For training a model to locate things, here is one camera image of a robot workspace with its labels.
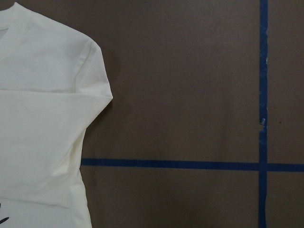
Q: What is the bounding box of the cream long-sleeve cat shirt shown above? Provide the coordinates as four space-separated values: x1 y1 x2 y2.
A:
0 3 113 228

